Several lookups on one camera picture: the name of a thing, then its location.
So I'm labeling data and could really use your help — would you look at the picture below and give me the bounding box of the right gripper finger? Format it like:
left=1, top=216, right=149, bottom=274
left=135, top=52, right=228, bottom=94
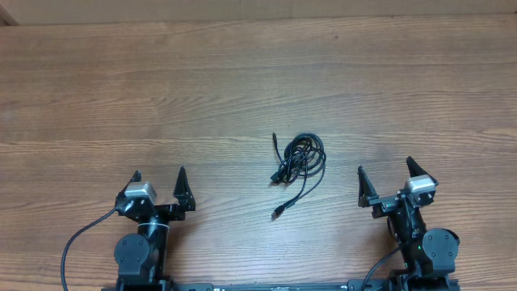
left=406, top=156, right=439, bottom=186
left=357, top=166, right=379, bottom=208

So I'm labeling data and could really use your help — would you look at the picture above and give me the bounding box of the black USB cable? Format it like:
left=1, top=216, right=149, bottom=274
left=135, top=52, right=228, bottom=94
left=269, top=132, right=327, bottom=221

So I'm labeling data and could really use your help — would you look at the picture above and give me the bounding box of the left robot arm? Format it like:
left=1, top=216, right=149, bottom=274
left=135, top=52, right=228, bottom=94
left=114, top=167, right=196, bottom=290

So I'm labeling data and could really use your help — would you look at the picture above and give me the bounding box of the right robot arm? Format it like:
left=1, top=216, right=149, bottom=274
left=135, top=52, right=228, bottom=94
left=357, top=156, right=460, bottom=290

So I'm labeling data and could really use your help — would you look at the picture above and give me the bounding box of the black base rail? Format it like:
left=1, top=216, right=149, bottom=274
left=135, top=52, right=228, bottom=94
left=100, top=278, right=461, bottom=291

